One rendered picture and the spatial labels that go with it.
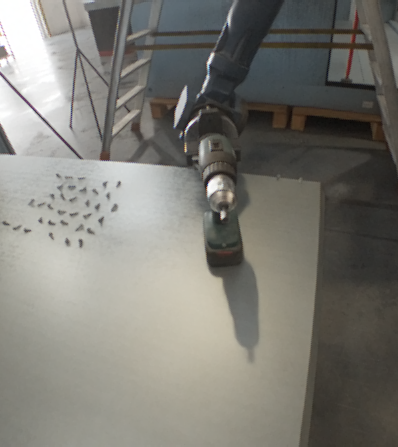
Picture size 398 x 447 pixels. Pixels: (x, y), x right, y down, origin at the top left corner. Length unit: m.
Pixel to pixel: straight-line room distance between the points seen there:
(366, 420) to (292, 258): 0.75
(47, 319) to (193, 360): 0.30
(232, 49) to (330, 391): 1.15
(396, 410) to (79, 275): 1.10
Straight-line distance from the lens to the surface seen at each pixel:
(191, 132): 0.78
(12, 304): 0.71
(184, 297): 0.56
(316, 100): 2.58
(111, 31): 6.32
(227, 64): 0.88
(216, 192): 0.41
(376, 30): 1.71
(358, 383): 1.25
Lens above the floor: 1.12
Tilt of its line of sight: 43 degrees down
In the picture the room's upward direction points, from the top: 8 degrees counter-clockwise
